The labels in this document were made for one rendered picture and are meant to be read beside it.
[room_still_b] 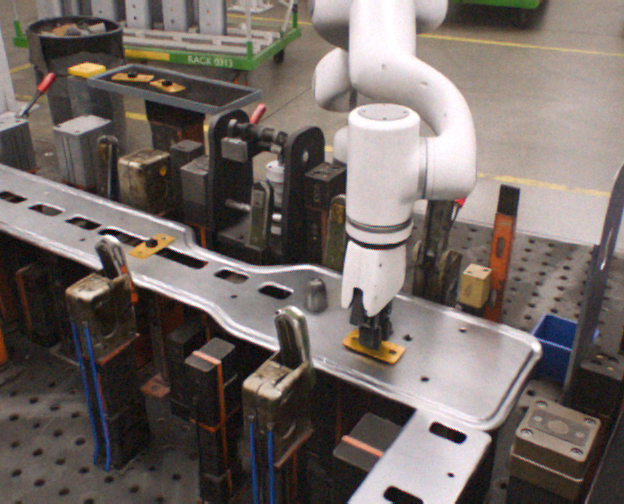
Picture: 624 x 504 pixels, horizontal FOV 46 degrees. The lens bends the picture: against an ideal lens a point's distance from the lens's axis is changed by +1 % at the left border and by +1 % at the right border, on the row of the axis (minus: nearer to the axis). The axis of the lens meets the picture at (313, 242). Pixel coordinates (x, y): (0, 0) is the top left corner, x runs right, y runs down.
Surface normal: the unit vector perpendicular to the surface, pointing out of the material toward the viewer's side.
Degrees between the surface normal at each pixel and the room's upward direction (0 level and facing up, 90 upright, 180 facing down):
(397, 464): 0
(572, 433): 0
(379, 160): 90
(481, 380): 0
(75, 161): 90
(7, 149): 90
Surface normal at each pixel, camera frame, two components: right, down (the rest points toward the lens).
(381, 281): 0.78, 0.30
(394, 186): 0.11, 0.50
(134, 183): -0.54, 0.41
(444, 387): 0.00, -0.87
